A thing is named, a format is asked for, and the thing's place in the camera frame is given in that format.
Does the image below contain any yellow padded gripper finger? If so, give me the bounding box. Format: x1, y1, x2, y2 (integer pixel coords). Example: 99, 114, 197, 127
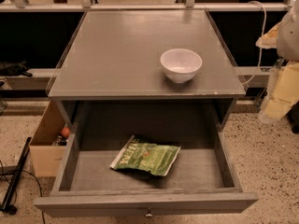
258, 62, 299, 124

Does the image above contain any green jalapeno chip bag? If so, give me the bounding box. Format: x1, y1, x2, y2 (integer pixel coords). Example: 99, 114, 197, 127
110, 135, 180, 176

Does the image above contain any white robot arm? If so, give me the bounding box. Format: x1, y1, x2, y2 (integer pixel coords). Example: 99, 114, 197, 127
256, 0, 299, 124

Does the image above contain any metal drawer knob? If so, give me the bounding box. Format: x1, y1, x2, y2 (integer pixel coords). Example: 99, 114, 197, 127
145, 210, 154, 218

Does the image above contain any grey open top drawer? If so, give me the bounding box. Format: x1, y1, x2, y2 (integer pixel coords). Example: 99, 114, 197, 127
33, 100, 259, 218

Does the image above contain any black bag on ledge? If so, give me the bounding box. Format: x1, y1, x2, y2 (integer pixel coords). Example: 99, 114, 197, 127
0, 61, 33, 77

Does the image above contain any white ceramic bowl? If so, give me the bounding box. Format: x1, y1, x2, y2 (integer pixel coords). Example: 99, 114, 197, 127
160, 49, 203, 83

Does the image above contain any grey wooden cabinet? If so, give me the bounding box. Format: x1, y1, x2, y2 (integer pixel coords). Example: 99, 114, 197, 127
49, 10, 245, 139

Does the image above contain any orange ball in box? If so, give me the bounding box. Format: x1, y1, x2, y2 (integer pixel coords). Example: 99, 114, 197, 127
61, 127, 70, 139

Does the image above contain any brown cardboard box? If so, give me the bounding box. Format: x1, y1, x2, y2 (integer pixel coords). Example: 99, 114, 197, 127
30, 102, 68, 177

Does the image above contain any black stand bar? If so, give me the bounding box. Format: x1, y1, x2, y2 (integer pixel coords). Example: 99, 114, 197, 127
0, 137, 31, 216

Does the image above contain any white hanging cable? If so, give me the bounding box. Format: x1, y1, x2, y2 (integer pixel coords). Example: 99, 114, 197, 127
241, 0, 268, 86

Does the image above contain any black floor cable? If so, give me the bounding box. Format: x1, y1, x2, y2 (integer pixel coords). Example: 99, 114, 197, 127
0, 160, 47, 224

